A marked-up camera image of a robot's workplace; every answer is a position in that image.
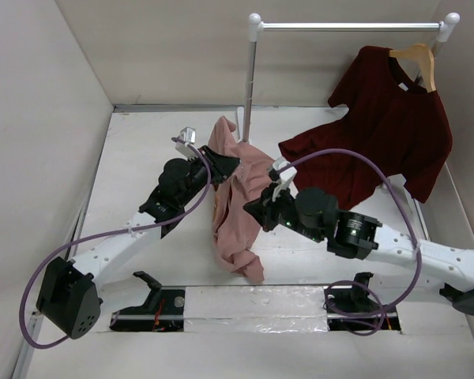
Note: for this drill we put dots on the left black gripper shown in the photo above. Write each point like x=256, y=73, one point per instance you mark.
x=221, y=166

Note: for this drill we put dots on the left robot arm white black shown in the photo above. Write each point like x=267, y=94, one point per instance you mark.
x=70, y=294

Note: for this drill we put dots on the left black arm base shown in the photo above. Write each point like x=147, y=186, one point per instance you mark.
x=161, y=311

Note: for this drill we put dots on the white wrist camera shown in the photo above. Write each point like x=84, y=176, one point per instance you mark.
x=184, y=142
x=282, y=173

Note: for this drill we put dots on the wooden hanger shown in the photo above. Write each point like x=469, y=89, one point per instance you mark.
x=423, y=57

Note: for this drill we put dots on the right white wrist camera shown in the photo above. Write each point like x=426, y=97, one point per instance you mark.
x=282, y=173

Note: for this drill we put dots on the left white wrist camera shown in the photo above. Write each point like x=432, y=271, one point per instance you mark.
x=184, y=142

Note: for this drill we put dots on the metal clothes rack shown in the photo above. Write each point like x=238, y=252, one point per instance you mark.
x=296, y=63

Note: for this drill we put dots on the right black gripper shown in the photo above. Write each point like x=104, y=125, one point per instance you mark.
x=263, y=208

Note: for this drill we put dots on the pink t shirt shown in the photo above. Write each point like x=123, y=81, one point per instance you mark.
x=234, y=230

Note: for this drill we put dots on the dark red t shirt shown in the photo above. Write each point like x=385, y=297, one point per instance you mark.
x=397, y=124

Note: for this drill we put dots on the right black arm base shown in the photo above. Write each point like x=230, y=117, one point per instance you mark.
x=345, y=305

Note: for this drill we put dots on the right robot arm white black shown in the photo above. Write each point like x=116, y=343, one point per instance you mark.
x=449, y=271

